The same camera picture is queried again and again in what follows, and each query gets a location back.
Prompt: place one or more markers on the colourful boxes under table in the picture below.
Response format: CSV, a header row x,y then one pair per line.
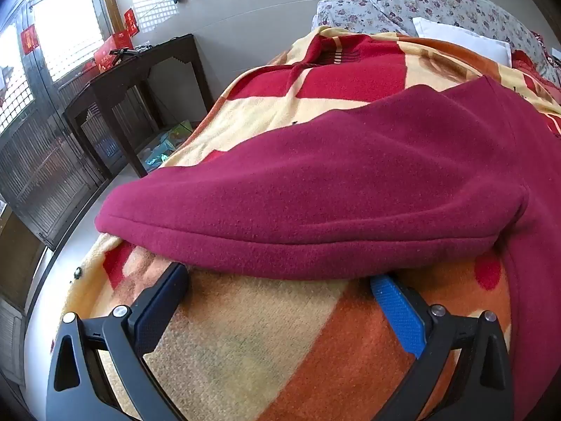
x,y
168,142

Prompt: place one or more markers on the small floral pillow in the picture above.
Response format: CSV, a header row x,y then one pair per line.
x,y
346,13

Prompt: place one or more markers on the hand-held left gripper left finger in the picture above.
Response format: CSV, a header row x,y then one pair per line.
x,y
161,308

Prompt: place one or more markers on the large floral pillow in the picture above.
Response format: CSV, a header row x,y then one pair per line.
x,y
460,8

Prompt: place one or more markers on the maroon fleece garment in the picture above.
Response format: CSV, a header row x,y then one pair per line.
x,y
307,184

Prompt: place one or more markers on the red paper window decoration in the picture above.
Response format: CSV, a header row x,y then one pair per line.
x,y
131,23
29,39

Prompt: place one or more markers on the dark wooden slatted door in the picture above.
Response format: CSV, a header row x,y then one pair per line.
x,y
39,162

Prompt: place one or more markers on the red gift box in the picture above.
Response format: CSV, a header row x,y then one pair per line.
x,y
109,52

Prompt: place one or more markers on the dark wooden side table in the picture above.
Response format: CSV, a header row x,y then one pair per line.
x,y
122,70

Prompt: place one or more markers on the red orange cream printed blanket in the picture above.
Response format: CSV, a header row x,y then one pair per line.
x,y
263,359

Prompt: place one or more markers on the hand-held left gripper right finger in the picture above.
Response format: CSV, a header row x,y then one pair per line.
x,y
396,312

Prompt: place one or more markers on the red lace pillow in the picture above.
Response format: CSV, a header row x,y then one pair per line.
x,y
531,63

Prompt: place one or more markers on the white pillow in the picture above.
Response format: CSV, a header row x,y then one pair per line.
x,y
464,41

